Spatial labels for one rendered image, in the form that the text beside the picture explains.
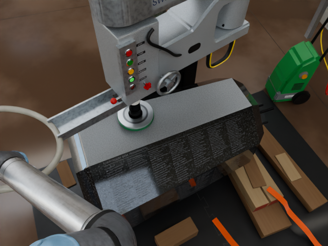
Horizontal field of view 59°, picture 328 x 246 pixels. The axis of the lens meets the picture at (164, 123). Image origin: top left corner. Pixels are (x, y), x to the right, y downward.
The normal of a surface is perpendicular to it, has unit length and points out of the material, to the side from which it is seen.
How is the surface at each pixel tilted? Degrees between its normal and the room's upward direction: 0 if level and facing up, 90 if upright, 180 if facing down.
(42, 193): 25
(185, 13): 40
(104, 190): 45
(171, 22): 4
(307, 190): 0
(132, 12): 90
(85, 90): 0
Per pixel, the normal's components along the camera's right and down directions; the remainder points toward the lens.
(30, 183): -0.36, -0.61
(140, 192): 0.29, 0.12
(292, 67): -0.94, -0.07
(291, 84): 0.14, 0.81
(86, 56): 0.01, -0.58
